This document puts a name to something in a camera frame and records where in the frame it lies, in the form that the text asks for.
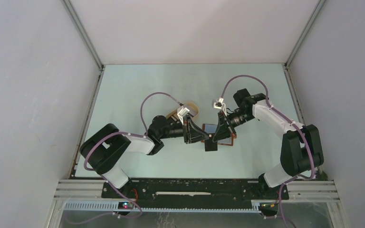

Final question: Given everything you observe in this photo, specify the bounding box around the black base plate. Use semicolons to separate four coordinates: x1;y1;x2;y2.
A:
101;178;289;210

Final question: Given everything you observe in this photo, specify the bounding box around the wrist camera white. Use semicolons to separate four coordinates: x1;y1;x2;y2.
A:
177;105;190;125
212;97;227;115

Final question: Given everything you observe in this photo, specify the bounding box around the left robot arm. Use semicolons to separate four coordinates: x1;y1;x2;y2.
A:
79;114;211;198

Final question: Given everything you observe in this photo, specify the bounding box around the brown leather card holder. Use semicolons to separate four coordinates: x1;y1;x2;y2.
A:
202;123;234;146

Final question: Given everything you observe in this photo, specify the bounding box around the small circuit board led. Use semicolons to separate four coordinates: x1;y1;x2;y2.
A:
118;202;134;209

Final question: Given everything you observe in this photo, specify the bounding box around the aluminium frame rail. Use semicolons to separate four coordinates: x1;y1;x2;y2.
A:
54;179;340;213

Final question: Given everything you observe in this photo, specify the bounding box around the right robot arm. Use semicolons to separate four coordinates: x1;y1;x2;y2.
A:
212;89;324;199

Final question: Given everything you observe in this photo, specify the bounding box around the black credit card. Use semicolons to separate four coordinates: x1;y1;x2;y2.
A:
204;139;218;152

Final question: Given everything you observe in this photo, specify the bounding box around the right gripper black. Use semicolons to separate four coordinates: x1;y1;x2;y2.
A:
212;109;255;142

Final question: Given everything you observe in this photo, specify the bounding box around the beige oval tray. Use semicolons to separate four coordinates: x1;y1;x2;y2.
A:
166;101;200;121

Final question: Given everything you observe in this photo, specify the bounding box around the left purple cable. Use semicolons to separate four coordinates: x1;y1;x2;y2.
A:
64;92;185;226

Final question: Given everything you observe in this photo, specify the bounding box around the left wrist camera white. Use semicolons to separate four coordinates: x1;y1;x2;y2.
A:
177;105;190;125

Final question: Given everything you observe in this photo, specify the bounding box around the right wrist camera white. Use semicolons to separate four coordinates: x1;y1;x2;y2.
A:
212;97;227;115

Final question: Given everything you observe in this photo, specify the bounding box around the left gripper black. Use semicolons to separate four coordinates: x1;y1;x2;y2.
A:
159;115;209;144

